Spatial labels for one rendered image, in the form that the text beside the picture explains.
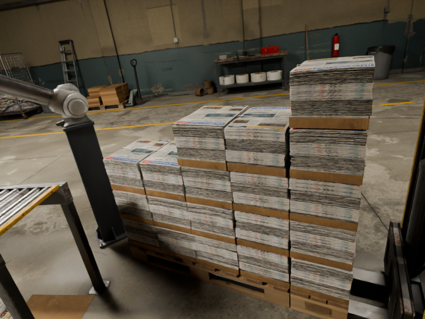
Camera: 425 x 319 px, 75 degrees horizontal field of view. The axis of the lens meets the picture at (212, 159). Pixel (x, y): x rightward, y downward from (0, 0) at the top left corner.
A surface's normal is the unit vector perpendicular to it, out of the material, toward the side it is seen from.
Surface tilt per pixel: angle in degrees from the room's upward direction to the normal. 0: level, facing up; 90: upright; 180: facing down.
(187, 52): 90
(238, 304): 0
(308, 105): 90
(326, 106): 90
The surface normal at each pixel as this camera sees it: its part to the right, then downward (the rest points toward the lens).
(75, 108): 0.64, 0.29
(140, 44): -0.11, 0.41
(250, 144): -0.46, 0.40
